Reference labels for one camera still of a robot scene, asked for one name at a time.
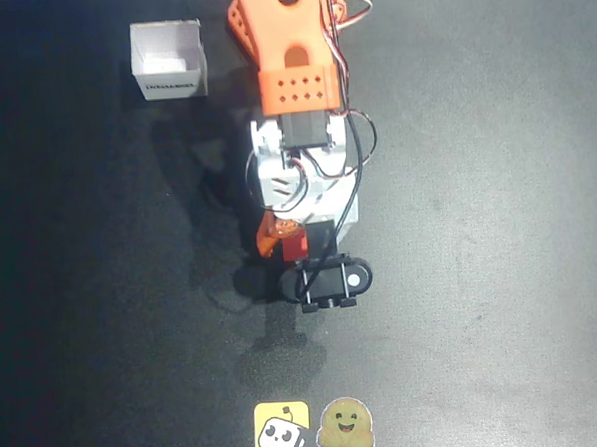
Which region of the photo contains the red cube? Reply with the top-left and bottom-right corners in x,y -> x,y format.
281,230 -> 312,263

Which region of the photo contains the white cardboard box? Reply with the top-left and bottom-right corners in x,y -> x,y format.
128,18 -> 210,103

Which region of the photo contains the yellow robot face sticker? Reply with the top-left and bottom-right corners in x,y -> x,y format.
252,399 -> 312,447

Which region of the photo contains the hugging face emoji sticker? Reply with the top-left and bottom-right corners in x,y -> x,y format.
313,395 -> 377,447

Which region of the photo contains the black camera cable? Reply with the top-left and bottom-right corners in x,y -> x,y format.
296,9 -> 378,277

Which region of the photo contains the black webcam with mount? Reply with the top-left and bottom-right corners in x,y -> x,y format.
274,218 -> 376,316

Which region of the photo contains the white servo wire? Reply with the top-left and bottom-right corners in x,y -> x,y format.
334,0 -> 375,31

